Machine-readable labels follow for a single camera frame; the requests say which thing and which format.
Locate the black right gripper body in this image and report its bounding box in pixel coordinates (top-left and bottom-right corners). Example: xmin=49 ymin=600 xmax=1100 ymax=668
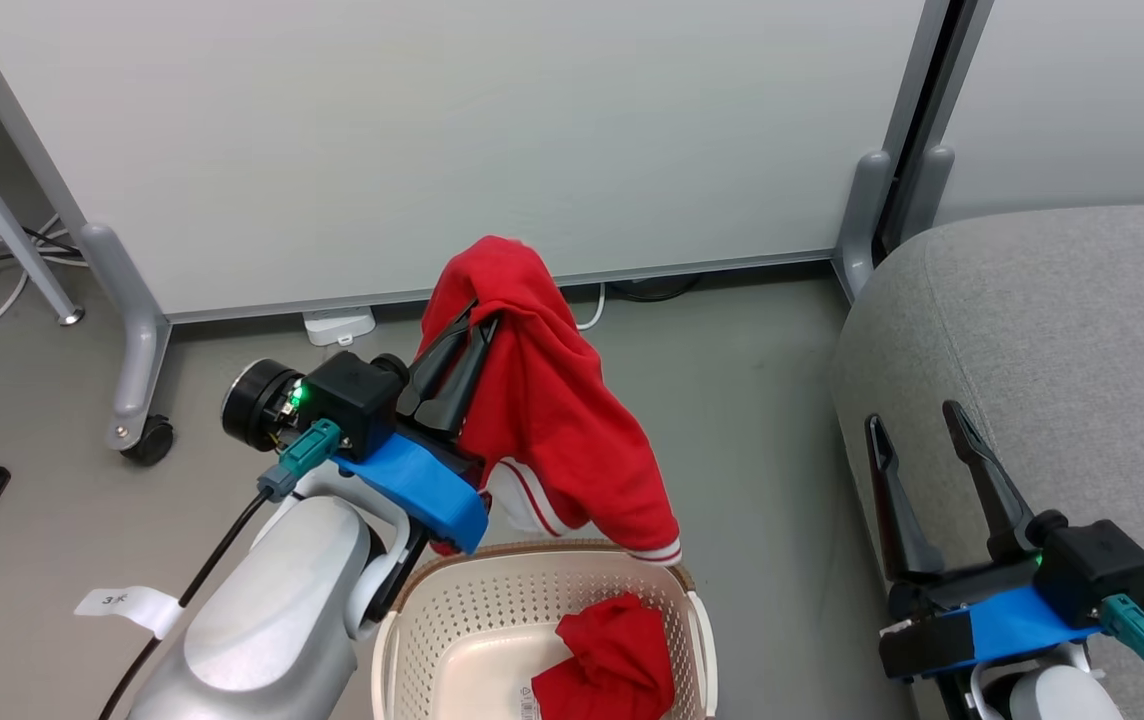
xmin=879 ymin=555 xmax=1045 ymax=683

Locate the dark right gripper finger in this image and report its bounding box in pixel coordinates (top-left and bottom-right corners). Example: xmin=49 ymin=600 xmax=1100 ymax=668
xmin=864 ymin=413 xmax=946 ymax=584
xmin=942 ymin=400 xmax=1036 ymax=562

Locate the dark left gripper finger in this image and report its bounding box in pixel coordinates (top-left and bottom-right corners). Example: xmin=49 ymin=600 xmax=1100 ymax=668
xmin=400 ymin=298 xmax=482 ymax=417
xmin=421 ymin=313 xmax=503 ymax=437

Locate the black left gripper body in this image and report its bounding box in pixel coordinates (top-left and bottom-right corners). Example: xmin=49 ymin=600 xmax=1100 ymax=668
xmin=394 ymin=405 xmax=485 ymax=493

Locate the red jacket with white trim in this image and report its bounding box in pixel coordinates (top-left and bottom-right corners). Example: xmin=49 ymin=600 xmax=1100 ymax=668
xmin=415 ymin=236 xmax=684 ymax=567

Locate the cream perforated laundry basket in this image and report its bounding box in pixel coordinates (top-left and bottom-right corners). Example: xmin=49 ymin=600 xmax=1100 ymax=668
xmin=372 ymin=540 xmax=719 ymax=720

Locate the grey fabric sofa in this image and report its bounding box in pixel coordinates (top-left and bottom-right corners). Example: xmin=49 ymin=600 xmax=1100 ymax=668
xmin=829 ymin=203 xmax=1144 ymax=720

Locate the wide white partition panel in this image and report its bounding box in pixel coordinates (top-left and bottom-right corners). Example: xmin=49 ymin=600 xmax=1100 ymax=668
xmin=0 ymin=0 xmax=953 ymax=323

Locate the plain red garment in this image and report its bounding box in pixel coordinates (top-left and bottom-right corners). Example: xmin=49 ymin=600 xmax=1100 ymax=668
xmin=530 ymin=592 xmax=677 ymax=720

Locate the black caster wheel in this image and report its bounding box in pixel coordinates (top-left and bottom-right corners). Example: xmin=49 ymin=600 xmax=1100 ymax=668
xmin=121 ymin=415 xmax=176 ymax=467

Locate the grey partition foot with caster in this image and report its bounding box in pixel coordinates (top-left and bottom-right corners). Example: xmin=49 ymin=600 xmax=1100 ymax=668
xmin=79 ymin=222 xmax=175 ymax=467

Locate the narrow white partition panel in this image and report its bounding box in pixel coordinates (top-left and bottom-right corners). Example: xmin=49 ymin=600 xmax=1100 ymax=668
xmin=932 ymin=0 xmax=1144 ymax=227

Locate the grey slanted table leg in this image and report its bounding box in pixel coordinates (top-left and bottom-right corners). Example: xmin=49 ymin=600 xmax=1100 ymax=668
xmin=0 ymin=95 xmax=86 ymax=328

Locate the blue left camera mount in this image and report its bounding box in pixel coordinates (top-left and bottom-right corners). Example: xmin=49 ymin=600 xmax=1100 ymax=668
xmin=337 ymin=432 xmax=491 ymax=555

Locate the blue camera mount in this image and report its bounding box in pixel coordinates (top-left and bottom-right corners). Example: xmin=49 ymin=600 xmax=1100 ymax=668
xmin=337 ymin=432 xmax=491 ymax=555
xmin=967 ymin=585 xmax=1105 ymax=667

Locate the blue right camera mount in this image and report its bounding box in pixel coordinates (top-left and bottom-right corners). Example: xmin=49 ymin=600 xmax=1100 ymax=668
xmin=967 ymin=585 xmax=1105 ymax=667

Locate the teal left camera connector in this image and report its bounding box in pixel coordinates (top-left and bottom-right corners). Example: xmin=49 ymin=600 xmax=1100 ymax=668
xmin=257 ymin=418 xmax=344 ymax=502

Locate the black looped floor cable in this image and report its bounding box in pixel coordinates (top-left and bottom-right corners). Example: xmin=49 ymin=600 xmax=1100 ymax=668
xmin=610 ymin=274 xmax=704 ymax=304

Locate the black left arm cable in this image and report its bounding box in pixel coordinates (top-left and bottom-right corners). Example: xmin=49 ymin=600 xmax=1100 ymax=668
xmin=97 ymin=488 xmax=275 ymax=720

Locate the white paper cable tag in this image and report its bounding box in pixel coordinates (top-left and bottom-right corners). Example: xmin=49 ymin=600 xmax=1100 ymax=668
xmin=74 ymin=585 xmax=183 ymax=641

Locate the power strip with cables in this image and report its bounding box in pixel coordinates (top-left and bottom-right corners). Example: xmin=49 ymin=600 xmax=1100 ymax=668
xmin=0 ymin=212 xmax=88 ymax=348

